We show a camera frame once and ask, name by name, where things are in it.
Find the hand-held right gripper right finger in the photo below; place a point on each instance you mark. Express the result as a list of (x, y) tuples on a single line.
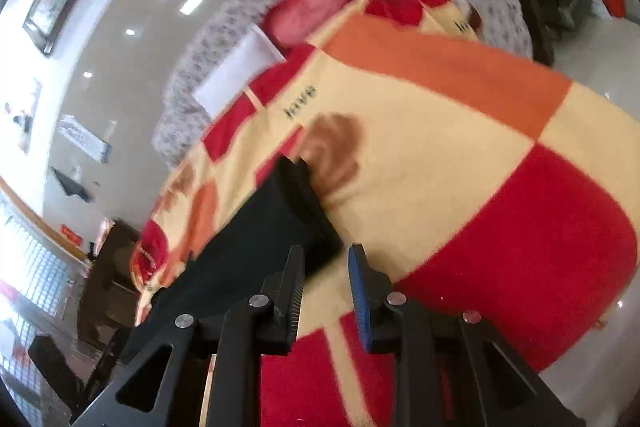
[(361, 307)]

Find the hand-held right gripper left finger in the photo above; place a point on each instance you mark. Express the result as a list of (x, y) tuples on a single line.
[(285, 307)]

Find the black pants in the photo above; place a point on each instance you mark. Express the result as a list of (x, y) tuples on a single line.
[(260, 237)]

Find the red orange checked blanket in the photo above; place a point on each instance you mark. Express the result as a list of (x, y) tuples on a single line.
[(450, 157)]

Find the dark wooden table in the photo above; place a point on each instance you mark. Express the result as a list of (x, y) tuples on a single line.
[(110, 267)]

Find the white pillow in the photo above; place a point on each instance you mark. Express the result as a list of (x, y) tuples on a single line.
[(235, 72)]

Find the dark hanging cloth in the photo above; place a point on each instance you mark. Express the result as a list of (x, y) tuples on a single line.
[(72, 184)]

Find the window with blinds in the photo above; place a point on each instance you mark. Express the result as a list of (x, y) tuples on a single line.
[(35, 267)]

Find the grey floral quilt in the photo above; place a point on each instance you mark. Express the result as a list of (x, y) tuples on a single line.
[(200, 42)]

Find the red heart pillow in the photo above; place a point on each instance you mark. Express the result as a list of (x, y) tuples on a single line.
[(300, 17)]

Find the red wall paper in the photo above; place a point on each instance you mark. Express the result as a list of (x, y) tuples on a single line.
[(69, 233)]

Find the white wall paper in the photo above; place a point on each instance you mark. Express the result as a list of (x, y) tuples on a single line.
[(82, 138)]

